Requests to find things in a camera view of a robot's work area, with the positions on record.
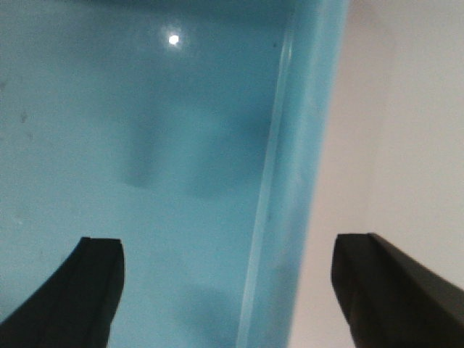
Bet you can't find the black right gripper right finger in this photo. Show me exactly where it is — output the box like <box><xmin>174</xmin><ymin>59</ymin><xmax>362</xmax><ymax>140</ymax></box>
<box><xmin>331</xmin><ymin>233</ymin><xmax>463</xmax><ymax>347</ymax></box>

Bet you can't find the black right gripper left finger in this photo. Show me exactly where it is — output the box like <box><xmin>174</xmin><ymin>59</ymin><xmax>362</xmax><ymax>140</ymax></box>
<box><xmin>1</xmin><ymin>237</ymin><xmax>125</xmax><ymax>347</ymax></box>

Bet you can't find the light blue plastic box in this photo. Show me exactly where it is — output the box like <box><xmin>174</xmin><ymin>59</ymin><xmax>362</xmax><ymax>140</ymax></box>
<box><xmin>1</xmin><ymin>1</ymin><xmax>349</xmax><ymax>347</ymax></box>

